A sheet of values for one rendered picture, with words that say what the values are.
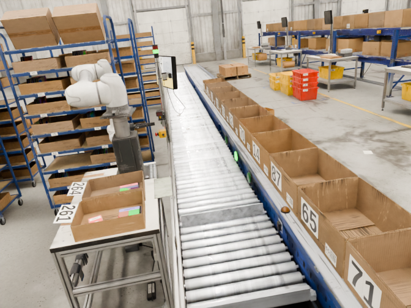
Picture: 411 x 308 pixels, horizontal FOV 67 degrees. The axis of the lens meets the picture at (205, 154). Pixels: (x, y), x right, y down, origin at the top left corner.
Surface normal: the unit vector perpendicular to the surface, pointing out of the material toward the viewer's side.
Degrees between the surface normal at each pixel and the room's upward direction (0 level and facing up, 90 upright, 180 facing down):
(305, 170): 90
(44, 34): 118
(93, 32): 123
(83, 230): 91
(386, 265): 89
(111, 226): 91
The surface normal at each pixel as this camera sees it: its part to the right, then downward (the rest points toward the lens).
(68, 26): 0.16, 0.80
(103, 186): 0.21, 0.33
